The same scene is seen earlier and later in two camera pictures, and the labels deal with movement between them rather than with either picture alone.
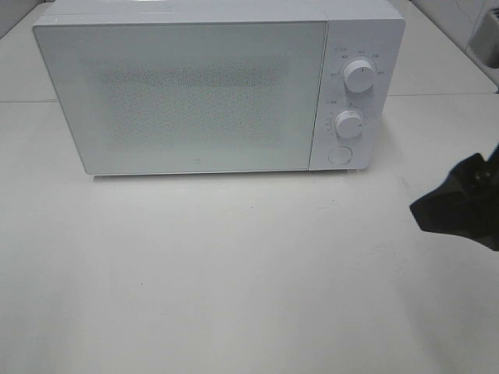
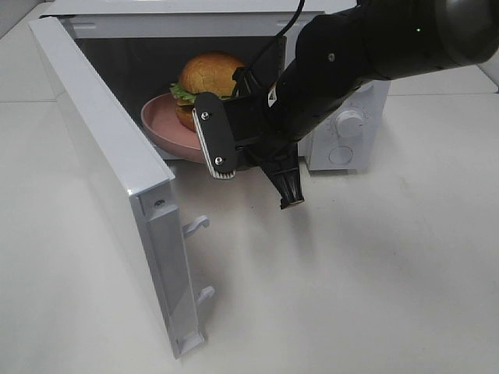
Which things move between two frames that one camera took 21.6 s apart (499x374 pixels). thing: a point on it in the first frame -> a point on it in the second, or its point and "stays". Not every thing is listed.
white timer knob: x=348 y=125 stays
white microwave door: x=175 y=97 -> x=116 y=185
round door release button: x=340 y=155 stays
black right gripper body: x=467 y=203 -> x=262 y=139
